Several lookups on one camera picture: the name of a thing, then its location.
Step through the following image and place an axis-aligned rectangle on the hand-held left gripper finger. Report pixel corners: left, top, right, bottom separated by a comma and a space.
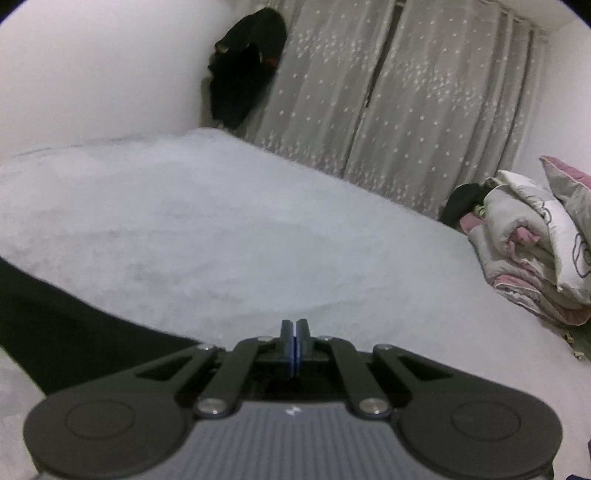
294, 318, 455, 418
131, 318, 296, 418

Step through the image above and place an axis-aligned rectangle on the dark cloth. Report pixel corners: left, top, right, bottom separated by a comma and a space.
438, 183, 497, 227

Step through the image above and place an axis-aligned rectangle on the black hanging garment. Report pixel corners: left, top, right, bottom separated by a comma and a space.
206, 8, 288, 130

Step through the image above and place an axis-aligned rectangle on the pink grey pillow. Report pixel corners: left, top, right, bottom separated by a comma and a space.
539, 156, 591, 217

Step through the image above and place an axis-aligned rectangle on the black cloth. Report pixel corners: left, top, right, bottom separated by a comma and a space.
0, 257, 206, 398

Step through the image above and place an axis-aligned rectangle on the pink grey folded quilt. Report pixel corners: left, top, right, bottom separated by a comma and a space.
466, 170, 591, 324

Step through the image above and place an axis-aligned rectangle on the grey dotted curtain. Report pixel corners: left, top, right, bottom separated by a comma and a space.
240, 0, 548, 220

